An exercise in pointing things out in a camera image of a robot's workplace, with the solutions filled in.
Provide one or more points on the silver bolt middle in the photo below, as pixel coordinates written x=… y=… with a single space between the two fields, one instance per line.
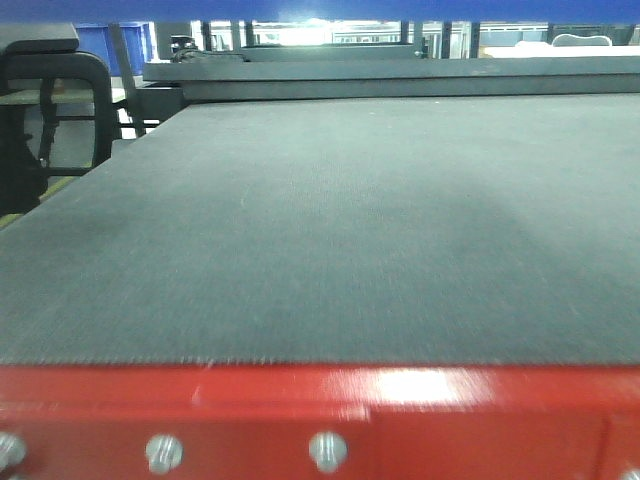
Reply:
x=328 y=450

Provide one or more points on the black chair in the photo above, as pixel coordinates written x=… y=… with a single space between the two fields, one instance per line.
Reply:
x=43 y=68

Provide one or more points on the background blue bin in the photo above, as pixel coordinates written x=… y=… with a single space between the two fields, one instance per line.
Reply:
x=96 y=38

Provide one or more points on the grey conveyor belt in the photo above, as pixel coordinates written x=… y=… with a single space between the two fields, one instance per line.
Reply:
x=449 y=231

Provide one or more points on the red conveyor frame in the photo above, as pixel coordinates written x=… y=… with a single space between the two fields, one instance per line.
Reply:
x=255 y=422

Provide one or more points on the silver bolt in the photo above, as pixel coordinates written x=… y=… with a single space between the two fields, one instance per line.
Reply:
x=12 y=450
x=164 y=453
x=328 y=450

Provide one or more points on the blue plastic bin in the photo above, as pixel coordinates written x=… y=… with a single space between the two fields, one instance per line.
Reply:
x=291 y=11

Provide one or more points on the silver bolt far left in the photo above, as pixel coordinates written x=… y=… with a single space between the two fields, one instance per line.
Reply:
x=12 y=450

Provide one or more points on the dark conveyor end frame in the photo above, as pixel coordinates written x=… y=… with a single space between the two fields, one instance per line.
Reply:
x=345 y=79

